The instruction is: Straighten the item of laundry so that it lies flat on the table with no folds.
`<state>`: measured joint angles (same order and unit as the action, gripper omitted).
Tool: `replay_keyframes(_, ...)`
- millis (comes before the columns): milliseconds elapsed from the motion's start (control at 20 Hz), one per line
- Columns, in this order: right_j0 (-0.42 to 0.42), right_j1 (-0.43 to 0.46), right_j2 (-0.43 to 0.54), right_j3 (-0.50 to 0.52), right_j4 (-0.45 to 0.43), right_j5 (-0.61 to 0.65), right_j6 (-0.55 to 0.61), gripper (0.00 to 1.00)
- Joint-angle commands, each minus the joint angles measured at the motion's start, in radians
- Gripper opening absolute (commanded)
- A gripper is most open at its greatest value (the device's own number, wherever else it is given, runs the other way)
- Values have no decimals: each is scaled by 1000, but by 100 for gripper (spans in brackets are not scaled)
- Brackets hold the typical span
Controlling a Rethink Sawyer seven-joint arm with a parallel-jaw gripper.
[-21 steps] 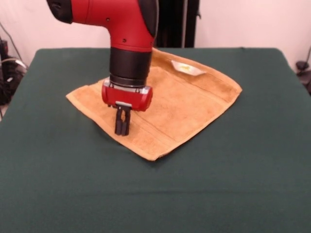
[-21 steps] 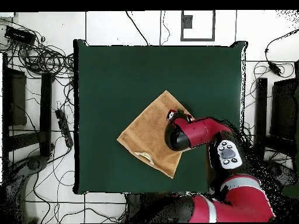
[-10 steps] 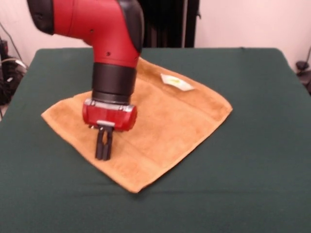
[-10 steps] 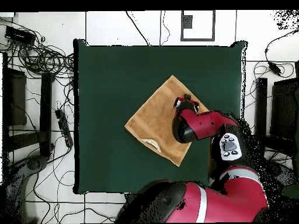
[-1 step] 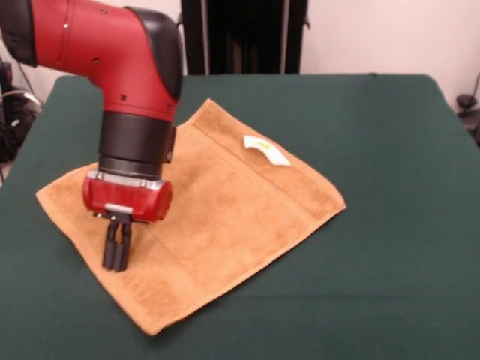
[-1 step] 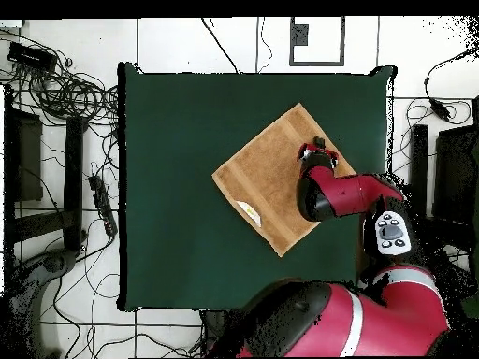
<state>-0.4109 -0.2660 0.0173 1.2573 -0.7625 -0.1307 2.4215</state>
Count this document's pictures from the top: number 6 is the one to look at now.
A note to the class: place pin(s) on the tan terry towel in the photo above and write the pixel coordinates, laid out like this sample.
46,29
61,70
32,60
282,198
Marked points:
262,175

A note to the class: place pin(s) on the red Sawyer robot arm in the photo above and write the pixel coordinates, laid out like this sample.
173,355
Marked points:
348,190

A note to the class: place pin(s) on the dark green table cloth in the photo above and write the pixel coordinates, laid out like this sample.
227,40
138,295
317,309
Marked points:
187,149

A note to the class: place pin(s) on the black power strip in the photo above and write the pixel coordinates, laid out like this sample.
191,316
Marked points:
103,205

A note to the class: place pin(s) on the grey chair base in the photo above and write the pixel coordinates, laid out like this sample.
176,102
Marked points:
52,263

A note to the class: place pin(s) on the black electronics box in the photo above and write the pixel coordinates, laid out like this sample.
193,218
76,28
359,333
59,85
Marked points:
31,56

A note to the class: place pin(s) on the grey square floor frame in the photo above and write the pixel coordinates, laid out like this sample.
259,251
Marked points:
317,63

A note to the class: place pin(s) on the black metal frame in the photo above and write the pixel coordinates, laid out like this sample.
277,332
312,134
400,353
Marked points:
73,179
419,157

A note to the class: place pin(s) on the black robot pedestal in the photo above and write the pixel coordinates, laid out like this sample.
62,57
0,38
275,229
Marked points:
213,325

